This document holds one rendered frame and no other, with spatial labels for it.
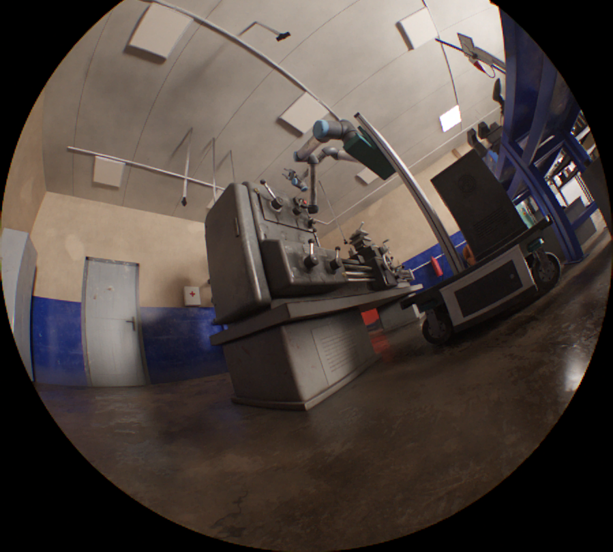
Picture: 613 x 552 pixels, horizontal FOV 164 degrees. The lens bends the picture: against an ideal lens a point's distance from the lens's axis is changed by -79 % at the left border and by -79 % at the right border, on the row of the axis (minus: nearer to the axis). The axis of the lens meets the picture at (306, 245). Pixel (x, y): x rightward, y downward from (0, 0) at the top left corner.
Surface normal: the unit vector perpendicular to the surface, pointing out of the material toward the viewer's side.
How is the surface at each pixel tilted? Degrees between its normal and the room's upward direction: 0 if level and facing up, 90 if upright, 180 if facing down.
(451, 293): 90
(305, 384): 90
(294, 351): 90
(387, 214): 90
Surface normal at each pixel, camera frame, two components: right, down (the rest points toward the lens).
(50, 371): 0.70, -0.47
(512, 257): -0.70, -0.09
